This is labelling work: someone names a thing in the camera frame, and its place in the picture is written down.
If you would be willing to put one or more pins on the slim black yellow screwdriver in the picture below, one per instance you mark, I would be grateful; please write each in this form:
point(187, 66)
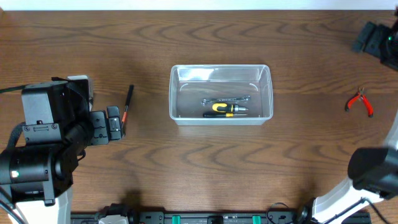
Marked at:
point(213, 114)

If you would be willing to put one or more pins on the stubby yellow black screwdriver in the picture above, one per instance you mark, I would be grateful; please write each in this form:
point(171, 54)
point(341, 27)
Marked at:
point(228, 108)

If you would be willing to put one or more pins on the black mounting rail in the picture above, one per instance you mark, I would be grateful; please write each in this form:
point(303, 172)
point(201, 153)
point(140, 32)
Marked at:
point(119, 213)

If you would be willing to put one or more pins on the clear plastic container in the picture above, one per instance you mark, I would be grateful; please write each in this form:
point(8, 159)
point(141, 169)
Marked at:
point(189, 84)

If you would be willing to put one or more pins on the small hammer black orange handle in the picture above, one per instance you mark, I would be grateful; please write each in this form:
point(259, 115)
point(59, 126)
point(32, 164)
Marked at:
point(126, 107)

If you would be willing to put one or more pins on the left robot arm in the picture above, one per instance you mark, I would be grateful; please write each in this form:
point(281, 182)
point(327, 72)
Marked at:
point(43, 151)

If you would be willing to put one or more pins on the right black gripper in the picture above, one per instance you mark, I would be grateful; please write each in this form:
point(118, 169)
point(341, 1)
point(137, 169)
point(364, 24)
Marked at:
point(374, 38)

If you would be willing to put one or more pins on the red handled pliers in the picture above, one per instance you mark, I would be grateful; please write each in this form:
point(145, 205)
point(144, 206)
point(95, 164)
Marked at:
point(360, 96)

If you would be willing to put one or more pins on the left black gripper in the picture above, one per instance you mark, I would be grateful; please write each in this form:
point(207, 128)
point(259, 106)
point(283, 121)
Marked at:
point(99, 128)

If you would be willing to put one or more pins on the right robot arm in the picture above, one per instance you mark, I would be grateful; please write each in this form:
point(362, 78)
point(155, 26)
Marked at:
point(372, 171)

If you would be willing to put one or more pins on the silver ratchet wrench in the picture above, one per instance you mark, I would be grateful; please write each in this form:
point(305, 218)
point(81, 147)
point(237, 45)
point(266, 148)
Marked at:
point(206, 101)

